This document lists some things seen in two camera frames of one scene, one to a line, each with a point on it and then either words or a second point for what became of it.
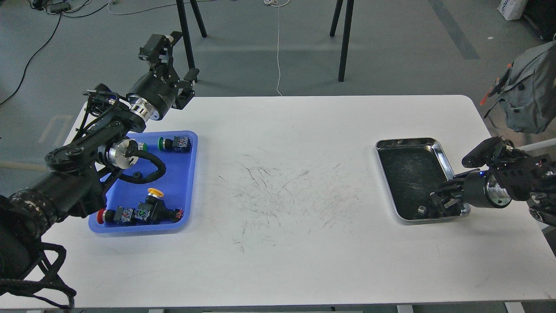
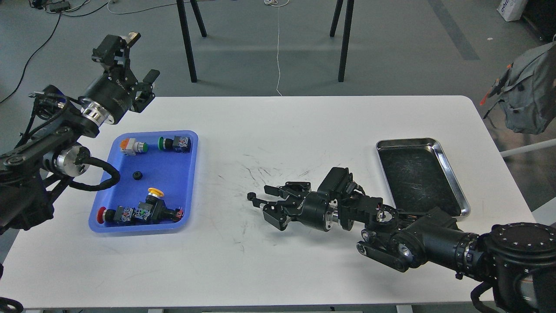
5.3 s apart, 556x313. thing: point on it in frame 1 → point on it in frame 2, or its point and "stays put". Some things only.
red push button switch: x=104 y=215 stays put
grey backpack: x=527 y=89 stays put
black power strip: x=57 y=8 stays put
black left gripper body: x=154 y=95 → x=111 y=99
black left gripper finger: x=187 y=93 → x=144 y=95
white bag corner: x=512 y=10 stays put
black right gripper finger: x=458 y=185 → x=293 y=192
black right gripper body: x=482 y=190 → x=319 y=211
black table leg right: x=349 y=6 stays put
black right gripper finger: x=449 y=208 → x=275 y=214
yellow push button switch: x=154 y=210 stays put
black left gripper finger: x=158 y=49 → x=113 y=51
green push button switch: x=179 y=144 stays put
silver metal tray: x=412 y=168 stays put
